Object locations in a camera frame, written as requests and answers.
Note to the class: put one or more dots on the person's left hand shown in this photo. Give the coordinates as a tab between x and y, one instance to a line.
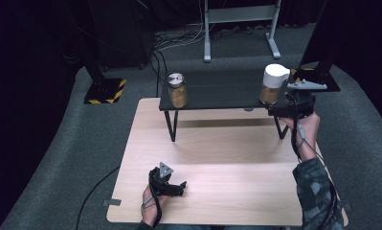
152	206

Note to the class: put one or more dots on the person's right hand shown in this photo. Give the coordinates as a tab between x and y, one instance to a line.
306	131

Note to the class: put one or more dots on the black stand with striped base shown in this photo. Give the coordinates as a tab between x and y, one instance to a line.
322	64
104	91

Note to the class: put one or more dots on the dark equipment case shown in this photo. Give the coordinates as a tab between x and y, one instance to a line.
124	35

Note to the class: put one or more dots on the white metal stand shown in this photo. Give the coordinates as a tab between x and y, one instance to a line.
242	14

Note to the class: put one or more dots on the black raised shelf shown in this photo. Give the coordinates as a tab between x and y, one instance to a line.
223	87

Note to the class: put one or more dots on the spice jar with silver lid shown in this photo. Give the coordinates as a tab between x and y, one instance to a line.
177	91

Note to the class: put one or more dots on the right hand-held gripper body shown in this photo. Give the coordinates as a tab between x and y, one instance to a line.
302	102

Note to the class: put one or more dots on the spice jar with white lid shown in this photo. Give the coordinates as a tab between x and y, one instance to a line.
273	83

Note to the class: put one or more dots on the grey round knob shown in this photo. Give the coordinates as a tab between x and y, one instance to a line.
248	109

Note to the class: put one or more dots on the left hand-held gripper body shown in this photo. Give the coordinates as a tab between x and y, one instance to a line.
160	182

